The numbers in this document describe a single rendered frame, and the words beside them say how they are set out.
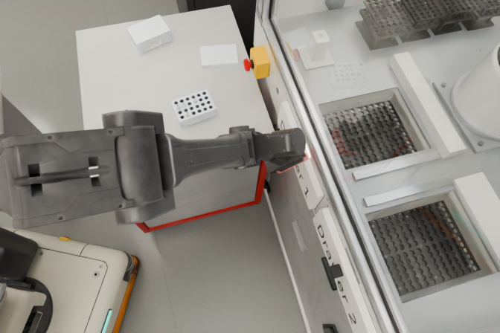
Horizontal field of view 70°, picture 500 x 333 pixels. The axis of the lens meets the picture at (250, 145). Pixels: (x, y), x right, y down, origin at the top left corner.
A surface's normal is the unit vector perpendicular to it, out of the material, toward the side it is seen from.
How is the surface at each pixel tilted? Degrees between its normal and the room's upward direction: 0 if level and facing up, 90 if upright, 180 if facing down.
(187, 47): 0
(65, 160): 36
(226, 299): 0
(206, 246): 0
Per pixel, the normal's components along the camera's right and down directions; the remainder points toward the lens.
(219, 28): 0.04, -0.44
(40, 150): 0.53, -0.07
